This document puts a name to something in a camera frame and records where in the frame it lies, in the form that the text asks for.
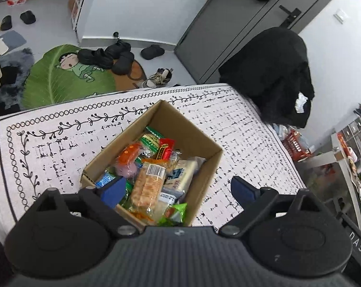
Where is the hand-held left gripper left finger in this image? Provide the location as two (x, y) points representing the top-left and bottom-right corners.
(37, 176), (141, 236)

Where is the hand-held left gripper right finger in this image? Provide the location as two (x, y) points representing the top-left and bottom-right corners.
(219, 176), (321, 236)

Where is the small blue snack packet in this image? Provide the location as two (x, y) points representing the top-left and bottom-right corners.
(95, 172), (115, 187)

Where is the pink snack packet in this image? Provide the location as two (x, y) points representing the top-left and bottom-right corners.
(118, 160), (139, 180)

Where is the orange cracker packet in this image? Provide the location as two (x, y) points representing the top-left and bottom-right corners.
(130, 160), (169, 219)

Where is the red green snack packet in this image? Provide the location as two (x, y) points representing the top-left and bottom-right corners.
(118, 143), (143, 166)

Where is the green edged biscuit packet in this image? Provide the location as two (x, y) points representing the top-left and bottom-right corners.
(139, 127), (164, 156)

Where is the long white snack packet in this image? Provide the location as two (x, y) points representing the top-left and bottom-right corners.
(165, 158), (199, 191)

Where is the bright green snack packet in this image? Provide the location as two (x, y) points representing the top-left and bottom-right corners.
(159, 203), (188, 226)

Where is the brown cardboard box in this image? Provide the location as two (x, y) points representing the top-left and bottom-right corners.
(80, 99), (224, 227)

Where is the red plastic basket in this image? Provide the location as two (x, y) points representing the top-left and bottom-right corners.
(284, 128), (312, 162)

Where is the white desk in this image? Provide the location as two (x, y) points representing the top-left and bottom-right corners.
(297, 132), (361, 234)

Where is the crumpled white cloth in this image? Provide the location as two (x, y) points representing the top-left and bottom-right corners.
(294, 93), (308, 112)

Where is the grey drawer organiser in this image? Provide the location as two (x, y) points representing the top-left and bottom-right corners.
(337, 116), (361, 156)

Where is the beige black sneaker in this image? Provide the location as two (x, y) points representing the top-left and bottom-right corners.
(142, 68), (173, 88)

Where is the black jacket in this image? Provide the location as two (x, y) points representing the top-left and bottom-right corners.
(219, 27), (315, 128)

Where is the green cartoon leaf rug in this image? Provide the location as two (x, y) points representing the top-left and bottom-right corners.
(21, 44), (148, 110)

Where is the black clog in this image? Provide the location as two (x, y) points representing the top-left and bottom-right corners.
(112, 51), (135, 75)
(104, 40), (131, 57)
(77, 48), (114, 69)

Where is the black slide sandal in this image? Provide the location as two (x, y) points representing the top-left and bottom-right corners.
(141, 44), (165, 60)

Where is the grey door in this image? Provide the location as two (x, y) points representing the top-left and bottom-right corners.
(174, 0), (351, 85)

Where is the grey fluffy rug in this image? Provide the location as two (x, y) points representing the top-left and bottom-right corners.
(0, 48), (34, 117)

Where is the blue grey floor mat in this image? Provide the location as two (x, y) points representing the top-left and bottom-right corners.
(0, 30), (27, 51)

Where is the narrow white cart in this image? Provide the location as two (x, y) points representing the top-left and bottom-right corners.
(70, 0), (93, 32)

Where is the black door handle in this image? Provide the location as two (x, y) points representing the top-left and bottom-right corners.
(279, 5), (302, 26)

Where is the white light switch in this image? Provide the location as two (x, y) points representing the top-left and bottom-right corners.
(334, 9), (348, 24)

